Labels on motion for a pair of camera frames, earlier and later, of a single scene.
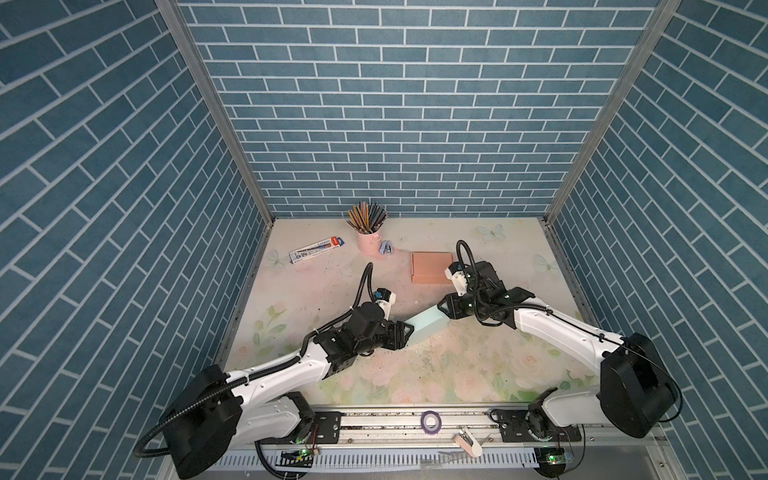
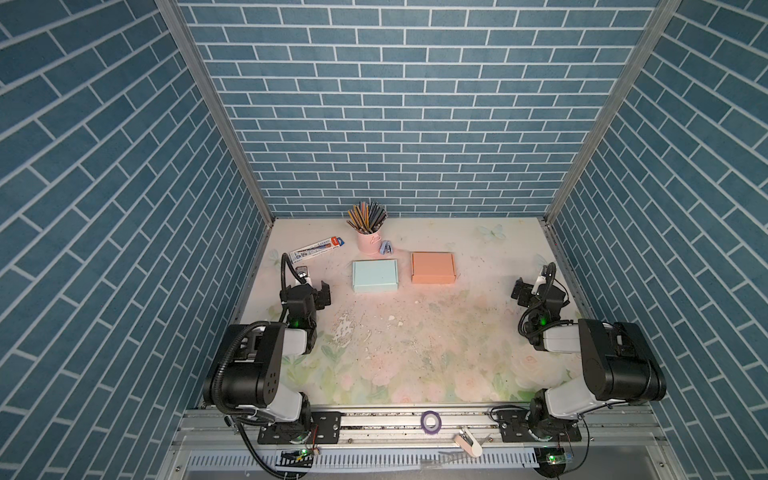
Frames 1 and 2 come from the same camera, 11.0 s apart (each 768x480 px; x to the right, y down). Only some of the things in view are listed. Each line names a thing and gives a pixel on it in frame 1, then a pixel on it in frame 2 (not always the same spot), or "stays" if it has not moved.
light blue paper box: (425, 323) → (374, 275)
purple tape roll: (437, 418) stays
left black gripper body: (374, 343) → (317, 302)
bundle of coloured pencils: (367, 218) stays
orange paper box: (428, 267) stays
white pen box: (316, 249) stays
